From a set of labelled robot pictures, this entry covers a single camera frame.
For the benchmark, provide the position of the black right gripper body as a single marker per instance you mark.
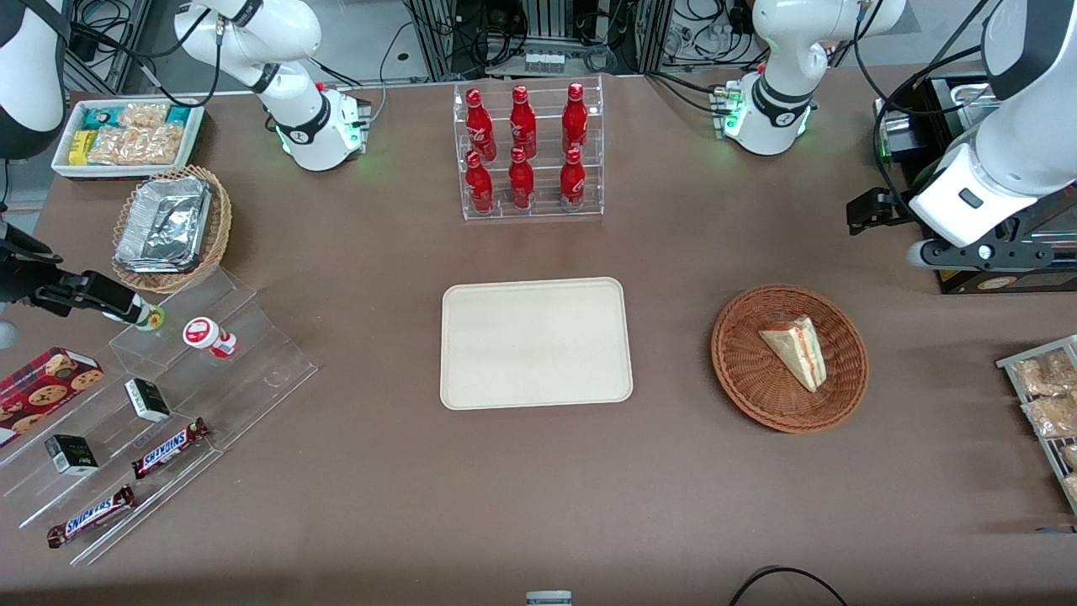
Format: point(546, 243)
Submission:
point(18, 284)

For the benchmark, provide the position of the triangle sandwich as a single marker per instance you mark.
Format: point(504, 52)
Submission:
point(799, 349)

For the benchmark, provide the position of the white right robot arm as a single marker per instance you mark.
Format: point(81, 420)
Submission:
point(294, 126)

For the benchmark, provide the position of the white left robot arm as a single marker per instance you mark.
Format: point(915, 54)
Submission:
point(782, 50)

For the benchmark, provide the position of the light wicker basket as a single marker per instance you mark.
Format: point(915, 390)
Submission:
point(216, 244)

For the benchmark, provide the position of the round brown wicker basket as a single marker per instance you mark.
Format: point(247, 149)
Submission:
point(782, 404)

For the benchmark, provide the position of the beige rectangular tray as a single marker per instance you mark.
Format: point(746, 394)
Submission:
point(536, 343)

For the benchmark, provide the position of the small green-capped bottle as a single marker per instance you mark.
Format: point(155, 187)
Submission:
point(153, 318)

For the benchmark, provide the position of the stacked aluminium foil trays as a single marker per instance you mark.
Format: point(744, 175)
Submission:
point(164, 223)

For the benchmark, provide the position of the red cookie box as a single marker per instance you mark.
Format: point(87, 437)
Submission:
point(42, 391)

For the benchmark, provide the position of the red white yogurt bottle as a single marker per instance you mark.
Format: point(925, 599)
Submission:
point(206, 335)

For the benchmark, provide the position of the black glass display case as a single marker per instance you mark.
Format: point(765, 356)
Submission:
point(1035, 282)

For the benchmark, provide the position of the small black box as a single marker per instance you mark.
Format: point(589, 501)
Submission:
point(148, 400)
point(71, 454)

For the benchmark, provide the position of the white snack bin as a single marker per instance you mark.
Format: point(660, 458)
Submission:
point(63, 167)

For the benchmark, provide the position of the yellow snack packet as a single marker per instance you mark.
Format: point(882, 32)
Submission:
point(82, 147)

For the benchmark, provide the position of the large clear cracker bag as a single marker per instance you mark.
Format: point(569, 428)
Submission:
point(139, 145)

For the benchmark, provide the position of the clear acrylic stepped stand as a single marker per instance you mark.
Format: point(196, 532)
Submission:
point(252, 370)

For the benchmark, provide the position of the Snickers chocolate bar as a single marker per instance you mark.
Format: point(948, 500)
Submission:
point(168, 449)
point(91, 516)

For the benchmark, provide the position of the green snack packet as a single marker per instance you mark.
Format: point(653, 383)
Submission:
point(101, 118)

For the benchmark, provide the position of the small clear cracker bag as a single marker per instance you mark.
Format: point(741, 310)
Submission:
point(145, 115)

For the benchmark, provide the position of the clear bag of snacks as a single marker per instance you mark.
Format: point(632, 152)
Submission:
point(1052, 417)
point(1072, 486)
point(1043, 374)
point(1070, 457)

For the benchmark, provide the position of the teal snack packet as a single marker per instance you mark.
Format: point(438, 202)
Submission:
point(179, 115)

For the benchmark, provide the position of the red cola bottle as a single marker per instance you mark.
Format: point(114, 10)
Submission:
point(522, 183)
point(480, 126)
point(480, 187)
point(575, 118)
point(572, 183)
point(522, 124)

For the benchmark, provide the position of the clear acrylic bottle rack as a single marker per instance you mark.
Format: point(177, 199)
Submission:
point(538, 215)

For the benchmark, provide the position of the white power strip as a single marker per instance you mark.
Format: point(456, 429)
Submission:
point(544, 62)

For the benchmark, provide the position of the small grey device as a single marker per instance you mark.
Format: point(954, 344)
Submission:
point(549, 599)

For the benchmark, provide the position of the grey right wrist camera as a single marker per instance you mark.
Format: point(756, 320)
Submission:
point(7, 334)

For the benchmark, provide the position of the aluminium equipment frame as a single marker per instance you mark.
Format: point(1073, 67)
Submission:
point(547, 21)

